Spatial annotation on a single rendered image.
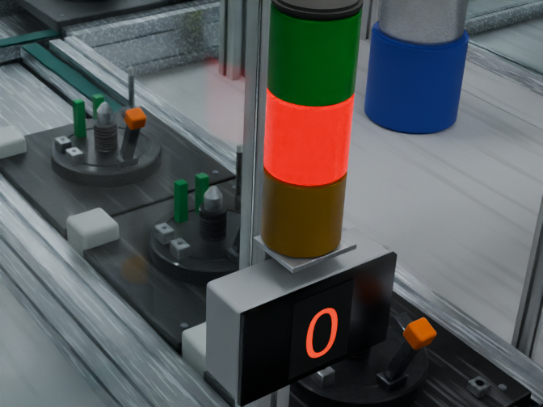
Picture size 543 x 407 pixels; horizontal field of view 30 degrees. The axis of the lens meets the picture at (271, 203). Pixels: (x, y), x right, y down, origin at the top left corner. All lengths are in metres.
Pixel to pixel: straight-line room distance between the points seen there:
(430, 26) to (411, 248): 0.39
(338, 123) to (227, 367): 0.17
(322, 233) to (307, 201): 0.03
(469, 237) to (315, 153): 0.86
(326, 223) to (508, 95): 1.27
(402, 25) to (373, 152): 0.20
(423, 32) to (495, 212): 0.31
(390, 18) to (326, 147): 1.06
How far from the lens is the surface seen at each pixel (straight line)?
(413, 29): 1.60
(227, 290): 0.61
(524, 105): 1.82
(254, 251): 0.65
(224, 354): 0.63
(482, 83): 1.88
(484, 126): 1.72
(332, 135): 0.57
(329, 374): 0.92
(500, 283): 1.33
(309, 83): 0.55
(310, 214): 0.59
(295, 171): 0.58
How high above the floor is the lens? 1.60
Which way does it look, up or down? 31 degrees down
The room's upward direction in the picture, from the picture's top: 3 degrees clockwise
